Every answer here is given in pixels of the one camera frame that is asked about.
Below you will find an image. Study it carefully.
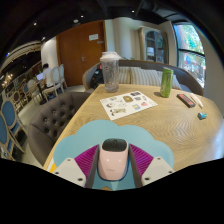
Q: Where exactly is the green drink can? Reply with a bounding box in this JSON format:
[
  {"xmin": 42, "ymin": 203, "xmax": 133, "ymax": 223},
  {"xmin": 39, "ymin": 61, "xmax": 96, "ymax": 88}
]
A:
[{"xmin": 159, "ymin": 66, "xmax": 174, "ymax": 99}]

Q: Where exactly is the black-framed window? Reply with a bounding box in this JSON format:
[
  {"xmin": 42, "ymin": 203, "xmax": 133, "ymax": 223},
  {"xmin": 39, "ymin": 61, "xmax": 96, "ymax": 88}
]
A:
[{"xmin": 173, "ymin": 22, "xmax": 206, "ymax": 89}]

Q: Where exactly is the brown wooden door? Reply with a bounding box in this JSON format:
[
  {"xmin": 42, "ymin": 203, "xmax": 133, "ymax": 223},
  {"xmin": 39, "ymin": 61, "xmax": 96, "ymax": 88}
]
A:
[{"xmin": 55, "ymin": 20, "xmax": 107, "ymax": 88}]

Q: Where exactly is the clear shaker bottle white lid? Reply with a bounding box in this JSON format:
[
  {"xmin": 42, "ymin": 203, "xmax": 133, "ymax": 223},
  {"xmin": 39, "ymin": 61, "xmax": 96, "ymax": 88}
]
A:
[{"xmin": 99, "ymin": 51, "xmax": 122, "ymax": 94}]

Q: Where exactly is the black and red flat box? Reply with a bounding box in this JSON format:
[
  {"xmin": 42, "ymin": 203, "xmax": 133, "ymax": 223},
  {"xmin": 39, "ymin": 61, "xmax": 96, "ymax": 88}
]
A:
[{"xmin": 176, "ymin": 93, "xmax": 197, "ymax": 109}]

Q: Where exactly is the white chairs group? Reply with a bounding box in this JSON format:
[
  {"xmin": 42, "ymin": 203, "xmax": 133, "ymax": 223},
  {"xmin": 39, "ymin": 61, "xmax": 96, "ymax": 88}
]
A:
[{"xmin": 27, "ymin": 63, "xmax": 68, "ymax": 101}]

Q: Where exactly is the grey tufted armchair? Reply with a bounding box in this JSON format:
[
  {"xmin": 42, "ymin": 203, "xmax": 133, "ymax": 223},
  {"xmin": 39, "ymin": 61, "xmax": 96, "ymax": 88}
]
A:
[{"xmin": 27, "ymin": 91, "xmax": 92, "ymax": 167}]

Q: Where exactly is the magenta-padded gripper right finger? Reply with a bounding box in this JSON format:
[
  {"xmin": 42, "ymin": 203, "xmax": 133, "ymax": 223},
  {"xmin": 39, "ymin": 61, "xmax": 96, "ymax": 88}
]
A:
[{"xmin": 127, "ymin": 143, "xmax": 176, "ymax": 188}]

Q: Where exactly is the blue-backed chairs group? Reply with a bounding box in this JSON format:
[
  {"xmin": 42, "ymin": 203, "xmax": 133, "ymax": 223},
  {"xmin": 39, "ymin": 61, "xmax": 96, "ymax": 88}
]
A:
[{"xmin": 0, "ymin": 88, "xmax": 28, "ymax": 162}]

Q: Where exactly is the blue cloud-shaped mouse pad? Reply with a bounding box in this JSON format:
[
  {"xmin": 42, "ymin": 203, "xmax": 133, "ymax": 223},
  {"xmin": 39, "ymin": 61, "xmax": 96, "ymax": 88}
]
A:
[{"xmin": 53, "ymin": 119, "xmax": 175, "ymax": 192}]

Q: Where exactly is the pink and black computer mouse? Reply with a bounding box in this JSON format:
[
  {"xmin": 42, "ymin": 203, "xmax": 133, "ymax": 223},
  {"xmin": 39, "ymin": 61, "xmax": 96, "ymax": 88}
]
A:
[{"xmin": 97, "ymin": 138, "xmax": 130, "ymax": 182}]

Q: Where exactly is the person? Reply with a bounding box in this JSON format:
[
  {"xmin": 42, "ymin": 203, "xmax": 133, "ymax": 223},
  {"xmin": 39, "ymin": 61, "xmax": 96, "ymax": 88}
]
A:
[{"xmin": 35, "ymin": 63, "xmax": 54, "ymax": 89}]

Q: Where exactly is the glass-fronted cabinet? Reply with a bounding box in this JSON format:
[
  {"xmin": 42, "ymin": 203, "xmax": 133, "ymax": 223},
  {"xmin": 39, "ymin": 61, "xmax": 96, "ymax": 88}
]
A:
[{"xmin": 138, "ymin": 26, "xmax": 168, "ymax": 64}]

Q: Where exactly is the white sticker sheet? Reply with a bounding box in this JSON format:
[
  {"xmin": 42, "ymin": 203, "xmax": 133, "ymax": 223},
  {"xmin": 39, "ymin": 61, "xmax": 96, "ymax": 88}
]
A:
[{"xmin": 99, "ymin": 90, "xmax": 159, "ymax": 121}]

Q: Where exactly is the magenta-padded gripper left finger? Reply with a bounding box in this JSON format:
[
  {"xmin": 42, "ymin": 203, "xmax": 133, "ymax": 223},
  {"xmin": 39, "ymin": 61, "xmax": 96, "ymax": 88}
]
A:
[{"xmin": 52, "ymin": 143, "xmax": 101, "ymax": 188}]

